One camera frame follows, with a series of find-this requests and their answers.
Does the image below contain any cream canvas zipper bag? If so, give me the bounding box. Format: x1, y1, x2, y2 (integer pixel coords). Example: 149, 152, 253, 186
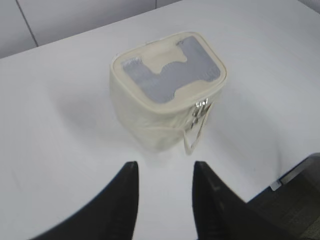
109, 31, 227, 155

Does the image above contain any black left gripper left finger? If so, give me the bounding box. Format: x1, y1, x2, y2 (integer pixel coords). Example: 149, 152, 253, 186
37, 161, 139, 240

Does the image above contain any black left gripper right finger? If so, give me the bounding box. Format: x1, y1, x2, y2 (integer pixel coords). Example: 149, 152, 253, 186
192, 161, 295, 240

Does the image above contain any white table edge bracket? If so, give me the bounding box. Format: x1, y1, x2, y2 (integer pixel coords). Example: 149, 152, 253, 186
269, 180, 282, 192

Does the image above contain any silver zipper pull ring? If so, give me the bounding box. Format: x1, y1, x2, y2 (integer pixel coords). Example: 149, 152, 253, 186
189, 98, 211, 131

